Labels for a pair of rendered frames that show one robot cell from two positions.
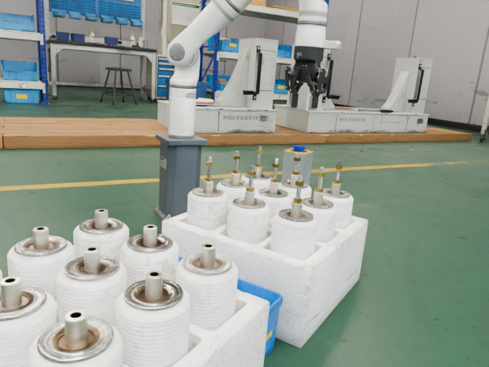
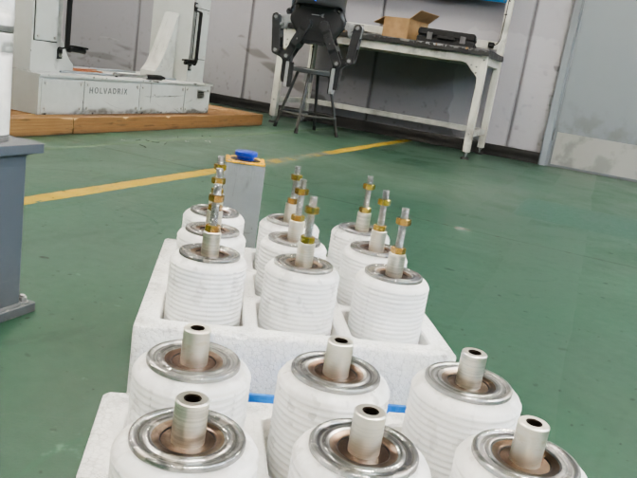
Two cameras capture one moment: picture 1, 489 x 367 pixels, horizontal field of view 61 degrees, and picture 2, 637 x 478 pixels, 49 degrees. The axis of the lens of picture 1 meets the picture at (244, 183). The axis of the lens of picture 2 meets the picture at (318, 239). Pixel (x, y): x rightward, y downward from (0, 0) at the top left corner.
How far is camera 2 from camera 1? 58 cm
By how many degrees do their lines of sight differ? 39
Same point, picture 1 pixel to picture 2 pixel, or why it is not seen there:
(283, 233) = (396, 307)
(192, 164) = (16, 195)
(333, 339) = not seen: hidden behind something
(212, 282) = (517, 413)
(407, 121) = (185, 94)
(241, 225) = (311, 305)
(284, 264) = (411, 358)
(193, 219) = (199, 311)
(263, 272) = not seen: hidden behind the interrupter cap
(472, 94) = (244, 53)
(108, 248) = (242, 405)
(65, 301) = not seen: outside the picture
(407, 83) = (177, 32)
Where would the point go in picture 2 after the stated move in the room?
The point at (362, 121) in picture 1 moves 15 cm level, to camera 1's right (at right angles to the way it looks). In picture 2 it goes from (123, 93) to (150, 96)
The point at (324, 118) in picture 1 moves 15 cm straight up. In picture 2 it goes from (63, 87) to (66, 55)
